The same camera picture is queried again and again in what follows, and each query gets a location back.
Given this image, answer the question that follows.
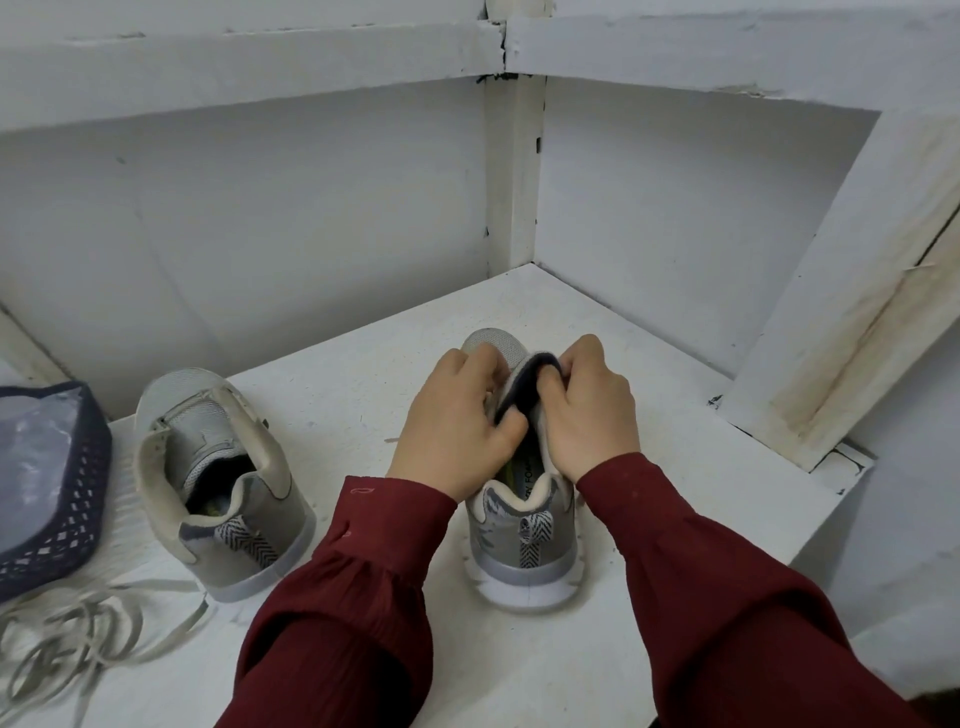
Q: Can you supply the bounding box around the person's left hand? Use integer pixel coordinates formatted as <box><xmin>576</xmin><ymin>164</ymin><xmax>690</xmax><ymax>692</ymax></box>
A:
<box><xmin>387</xmin><ymin>343</ymin><xmax>530</xmax><ymax>503</ymax></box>

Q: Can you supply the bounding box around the person's right hand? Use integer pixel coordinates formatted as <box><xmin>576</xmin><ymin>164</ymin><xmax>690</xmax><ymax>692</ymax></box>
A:
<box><xmin>537</xmin><ymin>333</ymin><xmax>642</xmax><ymax>485</ymax></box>

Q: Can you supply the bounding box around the grey mesh shoe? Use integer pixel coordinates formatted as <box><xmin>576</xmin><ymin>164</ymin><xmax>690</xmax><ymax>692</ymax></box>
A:
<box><xmin>133</xmin><ymin>367</ymin><xmax>318</xmax><ymax>605</ymax></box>
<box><xmin>457</xmin><ymin>328</ymin><xmax>587</xmax><ymax>612</ymax></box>

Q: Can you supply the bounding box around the clear plastic bag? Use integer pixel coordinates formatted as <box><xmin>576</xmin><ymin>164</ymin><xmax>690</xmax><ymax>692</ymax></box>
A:
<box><xmin>0</xmin><ymin>393</ymin><xmax>89</xmax><ymax>560</ymax></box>

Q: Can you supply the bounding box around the grey shoelace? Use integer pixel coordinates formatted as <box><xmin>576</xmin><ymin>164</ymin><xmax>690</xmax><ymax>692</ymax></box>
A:
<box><xmin>0</xmin><ymin>577</ymin><xmax>212</xmax><ymax>725</ymax></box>

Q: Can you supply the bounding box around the person's left forearm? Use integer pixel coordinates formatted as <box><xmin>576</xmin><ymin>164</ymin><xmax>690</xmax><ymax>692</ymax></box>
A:
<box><xmin>217</xmin><ymin>475</ymin><xmax>459</xmax><ymax>728</ymax></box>

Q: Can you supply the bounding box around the person's right forearm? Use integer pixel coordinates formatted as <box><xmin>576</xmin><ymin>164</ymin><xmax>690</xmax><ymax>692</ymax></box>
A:
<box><xmin>577</xmin><ymin>453</ymin><xmax>932</xmax><ymax>728</ymax></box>

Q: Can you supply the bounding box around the dark plastic lattice basket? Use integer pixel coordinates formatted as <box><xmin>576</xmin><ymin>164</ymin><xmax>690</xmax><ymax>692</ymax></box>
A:
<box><xmin>0</xmin><ymin>381</ymin><xmax>114</xmax><ymax>602</ymax></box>

